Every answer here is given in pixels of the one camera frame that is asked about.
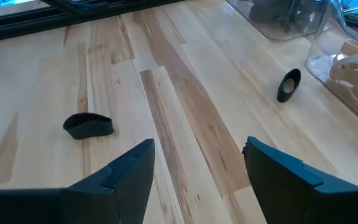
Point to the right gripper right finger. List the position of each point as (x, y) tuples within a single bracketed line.
[(278, 193)]

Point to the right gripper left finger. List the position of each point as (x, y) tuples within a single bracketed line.
[(120, 193)]

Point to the small wide black rubber band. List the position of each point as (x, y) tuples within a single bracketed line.
[(89, 130)]

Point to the clear plastic basket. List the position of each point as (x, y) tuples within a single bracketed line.
[(317, 62), (244, 18)]

